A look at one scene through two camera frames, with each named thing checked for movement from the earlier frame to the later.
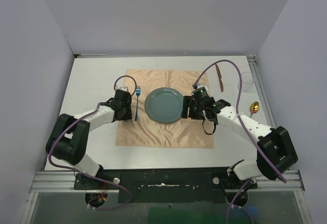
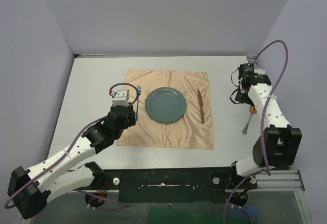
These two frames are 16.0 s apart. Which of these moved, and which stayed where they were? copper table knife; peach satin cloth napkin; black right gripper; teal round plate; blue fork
Moved: black right gripper; copper table knife
Stayed: teal round plate; blue fork; peach satin cloth napkin
